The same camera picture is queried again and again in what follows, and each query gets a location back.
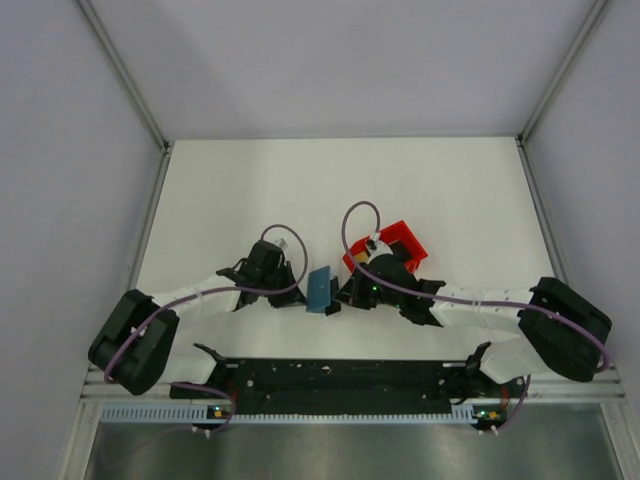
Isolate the blue leather card holder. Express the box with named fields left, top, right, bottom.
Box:
left=306, top=265, right=334, bottom=315

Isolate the purple cable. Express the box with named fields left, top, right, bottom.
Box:
left=340, top=200, right=614, bottom=374
left=103, top=224, right=308, bottom=384

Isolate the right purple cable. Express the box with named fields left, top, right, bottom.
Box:
left=340, top=200, right=614, bottom=374

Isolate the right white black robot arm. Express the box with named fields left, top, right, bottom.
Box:
left=337, top=253, right=612, bottom=396

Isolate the grey slotted cable duct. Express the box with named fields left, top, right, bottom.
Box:
left=99, top=403, right=502, bottom=426

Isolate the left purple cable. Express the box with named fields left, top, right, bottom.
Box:
left=103, top=224, right=308, bottom=384

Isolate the red plastic bin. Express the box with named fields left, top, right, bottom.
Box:
left=349, top=220, right=428, bottom=273

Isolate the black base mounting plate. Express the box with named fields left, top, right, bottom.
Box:
left=169, top=356, right=526, bottom=415

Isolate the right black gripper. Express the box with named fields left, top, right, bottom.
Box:
left=334, top=261, right=404, bottom=309

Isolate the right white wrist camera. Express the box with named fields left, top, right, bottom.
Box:
left=366, top=232, right=392, bottom=257

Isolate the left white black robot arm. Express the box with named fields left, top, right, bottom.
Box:
left=88, top=239, right=304, bottom=397

